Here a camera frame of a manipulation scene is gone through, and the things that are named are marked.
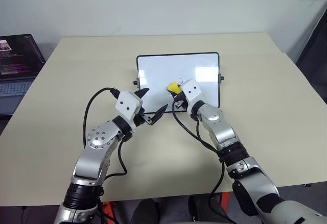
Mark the orange frame part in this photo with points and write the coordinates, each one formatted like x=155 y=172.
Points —
x=108 y=206
x=225 y=196

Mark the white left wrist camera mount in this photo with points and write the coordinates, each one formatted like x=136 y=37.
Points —
x=127 y=104

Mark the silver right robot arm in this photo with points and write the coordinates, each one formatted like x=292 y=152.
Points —
x=230 y=137

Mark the white tabletop whiteboard black frame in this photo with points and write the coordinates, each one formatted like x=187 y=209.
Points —
x=158 y=73

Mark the open dark grey laptop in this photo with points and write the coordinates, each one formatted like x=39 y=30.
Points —
x=18 y=65

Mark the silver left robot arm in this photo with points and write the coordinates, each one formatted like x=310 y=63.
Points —
x=94 y=145

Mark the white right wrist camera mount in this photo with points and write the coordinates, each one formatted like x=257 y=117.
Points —
x=192 y=91

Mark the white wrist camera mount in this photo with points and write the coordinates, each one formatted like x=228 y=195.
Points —
x=192 y=91
x=127 y=104

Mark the black partition panel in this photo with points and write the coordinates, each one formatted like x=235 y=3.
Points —
x=313 y=43

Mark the dark rounded shape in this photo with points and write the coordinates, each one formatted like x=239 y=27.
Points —
x=148 y=211
x=201 y=208

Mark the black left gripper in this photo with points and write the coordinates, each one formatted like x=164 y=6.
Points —
x=141 y=119

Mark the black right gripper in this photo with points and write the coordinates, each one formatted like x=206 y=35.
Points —
x=181 y=101

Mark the yellow and black sponge eraser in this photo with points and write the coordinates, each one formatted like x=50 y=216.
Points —
x=174 y=87

